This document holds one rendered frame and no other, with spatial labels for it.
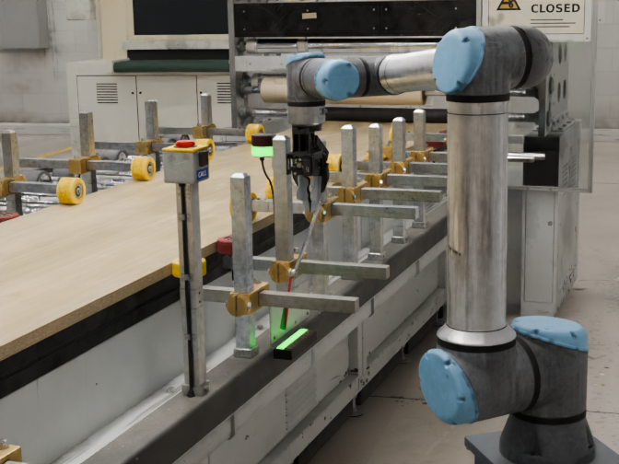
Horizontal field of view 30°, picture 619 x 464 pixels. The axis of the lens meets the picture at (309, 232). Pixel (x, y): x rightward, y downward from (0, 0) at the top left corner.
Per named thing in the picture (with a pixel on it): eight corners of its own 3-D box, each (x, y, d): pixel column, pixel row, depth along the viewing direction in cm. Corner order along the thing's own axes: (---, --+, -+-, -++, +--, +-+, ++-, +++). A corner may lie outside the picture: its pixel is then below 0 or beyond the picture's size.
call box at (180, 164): (210, 181, 235) (208, 144, 234) (194, 188, 229) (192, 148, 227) (179, 180, 238) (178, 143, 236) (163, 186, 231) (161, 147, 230)
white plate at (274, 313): (310, 315, 297) (309, 278, 295) (272, 344, 274) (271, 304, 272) (309, 315, 298) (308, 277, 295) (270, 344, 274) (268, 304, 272)
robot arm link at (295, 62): (297, 53, 263) (278, 52, 271) (298, 108, 265) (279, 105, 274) (333, 52, 267) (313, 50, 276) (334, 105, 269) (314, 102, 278)
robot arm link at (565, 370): (603, 409, 228) (606, 323, 225) (534, 425, 221) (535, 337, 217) (553, 387, 241) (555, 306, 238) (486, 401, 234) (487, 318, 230)
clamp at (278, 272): (308, 271, 294) (307, 251, 293) (287, 284, 282) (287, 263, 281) (286, 270, 296) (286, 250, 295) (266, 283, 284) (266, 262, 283)
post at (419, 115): (426, 245, 406) (426, 109, 396) (423, 247, 403) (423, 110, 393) (416, 244, 407) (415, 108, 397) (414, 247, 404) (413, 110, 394)
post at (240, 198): (256, 376, 268) (250, 171, 259) (251, 380, 265) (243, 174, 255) (242, 374, 270) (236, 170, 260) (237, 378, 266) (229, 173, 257)
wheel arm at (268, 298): (359, 313, 260) (359, 295, 259) (355, 318, 257) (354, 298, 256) (186, 299, 276) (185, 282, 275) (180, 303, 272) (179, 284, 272)
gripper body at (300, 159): (285, 178, 272) (284, 126, 270) (297, 172, 280) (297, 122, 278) (315, 179, 270) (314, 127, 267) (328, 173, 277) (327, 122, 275)
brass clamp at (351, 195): (369, 198, 337) (369, 181, 336) (355, 206, 325) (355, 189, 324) (349, 197, 340) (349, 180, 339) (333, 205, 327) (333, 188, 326)
